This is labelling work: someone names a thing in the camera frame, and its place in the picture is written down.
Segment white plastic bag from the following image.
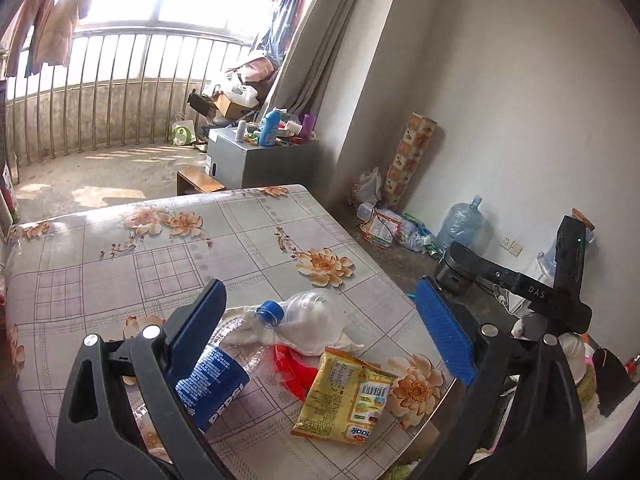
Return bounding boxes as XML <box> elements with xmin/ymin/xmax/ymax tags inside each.
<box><xmin>351</xmin><ymin>167</ymin><xmax>383</xmax><ymax>206</ymax></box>

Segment wooden stool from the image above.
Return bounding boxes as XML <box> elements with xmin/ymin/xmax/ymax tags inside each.
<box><xmin>176</xmin><ymin>169</ymin><xmax>227</xmax><ymax>195</ymax></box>

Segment red plastic wrapper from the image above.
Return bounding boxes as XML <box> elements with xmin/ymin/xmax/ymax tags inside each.
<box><xmin>272</xmin><ymin>345</ymin><xmax>321</xmax><ymax>403</ymax></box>

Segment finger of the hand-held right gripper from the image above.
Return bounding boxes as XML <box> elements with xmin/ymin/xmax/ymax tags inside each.
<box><xmin>477</xmin><ymin>259</ymin><xmax>522</xmax><ymax>307</ymax></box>

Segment cardboard box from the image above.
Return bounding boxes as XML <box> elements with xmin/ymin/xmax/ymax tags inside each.
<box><xmin>212</xmin><ymin>92</ymin><xmax>246</xmax><ymax>118</ymax></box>

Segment printed packet with red edge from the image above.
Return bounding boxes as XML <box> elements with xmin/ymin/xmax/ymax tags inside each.
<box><xmin>361</xmin><ymin>210</ymin><xmax>403</xmax><ymax>248</ymax></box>

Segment grey curtain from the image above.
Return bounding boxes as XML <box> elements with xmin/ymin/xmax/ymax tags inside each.
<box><xmin>265</xmin><ymin>0</ymin><xmax>376</xmax><ymax>126</ymax></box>

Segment beige hanging garment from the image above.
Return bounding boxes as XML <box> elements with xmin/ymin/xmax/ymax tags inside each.
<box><xmin>0</xmin><ymin>0</ymin><xmax>38</xmax><ymax>78</ymax></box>

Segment grey cabinet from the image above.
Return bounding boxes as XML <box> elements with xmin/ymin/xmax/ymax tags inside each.
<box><xmin>206</xmin><ymin>127</ymin><xmax>321</xmax><ymax>190</ymax></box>

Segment black bag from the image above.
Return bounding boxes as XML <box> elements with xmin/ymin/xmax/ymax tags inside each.
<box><xmin>592</xmin><ymin>347</ymin><xmax>638</xmax><ymax>418</ymax></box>

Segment yellow snack packet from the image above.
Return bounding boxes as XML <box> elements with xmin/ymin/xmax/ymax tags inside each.
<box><xmin>290</xmin><ymin>347</ymin><xmax>396</xmax><ymax>446</ymax></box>

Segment tall patterned roll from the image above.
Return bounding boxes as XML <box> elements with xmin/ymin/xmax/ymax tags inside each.
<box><xmin>385</xmin><ymin>112</ymin><xmax>437</xmax><ymax>211</ymax></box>

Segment clear plastic bag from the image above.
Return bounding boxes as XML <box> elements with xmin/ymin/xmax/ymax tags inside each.
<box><xmin>220</xmin><ymin>290</ymin><xmax>366</xmax><ymax>357</ymax></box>

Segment blue hanging clothes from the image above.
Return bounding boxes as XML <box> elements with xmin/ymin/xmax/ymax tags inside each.
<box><xmin>250</xmin><ymin>0</ymin><xmax>311</xmax><ymax>61</ymax></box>

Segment clear bottle with blue label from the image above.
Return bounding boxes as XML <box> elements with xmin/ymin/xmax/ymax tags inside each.
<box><xmin>132</xmin><ymin>300</ymin><xmax>286</xmax><ymax>456</ymax></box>

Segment large blue water jug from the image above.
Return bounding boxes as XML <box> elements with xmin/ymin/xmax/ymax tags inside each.
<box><xmin>434</xmin><ymin>195</ymin><xmax>485</xmax><ymax>256</ymax></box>

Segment metal balcony railing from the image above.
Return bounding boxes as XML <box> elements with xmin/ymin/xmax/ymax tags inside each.
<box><xmin>0</xmin><ymin>30</ymin><xmax>251</xmax><ymax>186</ymax></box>

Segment blue dispenser water bottle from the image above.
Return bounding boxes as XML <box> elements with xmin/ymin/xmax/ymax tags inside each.
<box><xmin>540</xmin><ymin>240</ymin><xmax>563</xmax><ymax>276</ymax></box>

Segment white plastic jug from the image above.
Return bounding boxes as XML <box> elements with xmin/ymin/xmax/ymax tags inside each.
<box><xmin>227</xmin><ymin>85</ymin><xmax>261</xmax><ymax>108</ymax></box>

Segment blue detergent bottle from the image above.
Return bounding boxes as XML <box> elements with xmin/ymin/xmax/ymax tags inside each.
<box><xmin>259</xmin><ymin>107</ymin><xmax>283</xmax><ymax>147</ymax></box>

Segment white green paper bag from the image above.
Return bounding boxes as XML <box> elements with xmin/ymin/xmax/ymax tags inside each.
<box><xmin>171</xmin><ymin>112</ymin><xmax>198</xmax><ymax>147</ymax></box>

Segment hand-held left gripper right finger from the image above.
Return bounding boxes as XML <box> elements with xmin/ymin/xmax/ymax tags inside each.
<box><xmin>415</xmin><ymin>277</ymin><xmax>586</xmax><ymax>480</ymax></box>

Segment pink beige bag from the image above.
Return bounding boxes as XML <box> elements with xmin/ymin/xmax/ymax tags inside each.
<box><xmin>225</xmin><ymin>52</ymin><xmax>281</xmax><ymax>86</ymax></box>

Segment grey rice cooker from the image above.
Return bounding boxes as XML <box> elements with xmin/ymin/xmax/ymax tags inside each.
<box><xmin>432</xmin><ymin>241</ymin><xmax>483</xmax><ymax>297</ymax></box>

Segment pink hanging coat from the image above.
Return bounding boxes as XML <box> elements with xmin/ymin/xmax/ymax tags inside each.
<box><xmin>22</xmin><ymin>0</ymin><xmax>101</xmax><ymax>71</ymax></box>

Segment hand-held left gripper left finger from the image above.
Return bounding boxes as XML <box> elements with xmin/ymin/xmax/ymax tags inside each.
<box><xmin>55</xmin><ymin>279</ymin><xmax>236</xmax><ymax>480</ymax></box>

